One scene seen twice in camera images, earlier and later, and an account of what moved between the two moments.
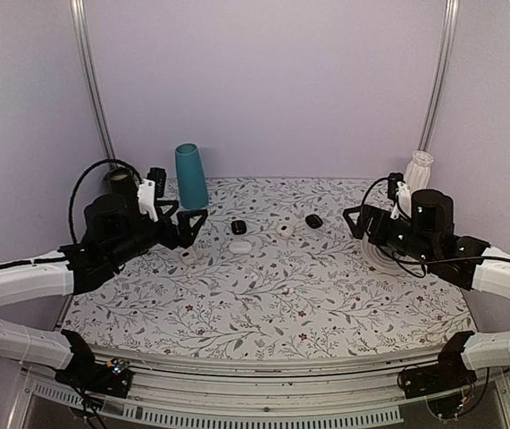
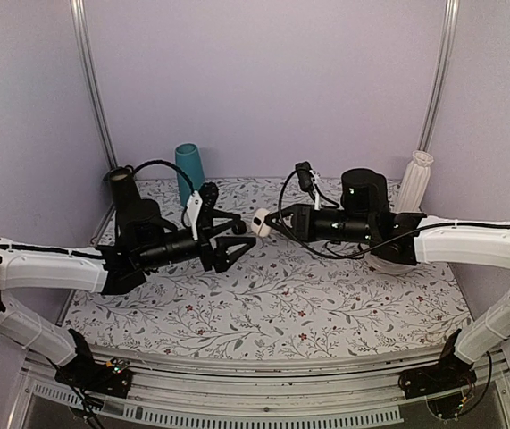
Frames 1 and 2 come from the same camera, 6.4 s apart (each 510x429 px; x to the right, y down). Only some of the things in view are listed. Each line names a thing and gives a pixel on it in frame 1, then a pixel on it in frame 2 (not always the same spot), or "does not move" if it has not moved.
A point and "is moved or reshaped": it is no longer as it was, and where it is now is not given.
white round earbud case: (284, 231) is moved or reshaped
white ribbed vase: (418, 171) does not move
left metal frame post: (77, 8) does not move
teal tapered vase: (192, 186) does not move
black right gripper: (370, 214) → (302, 227)
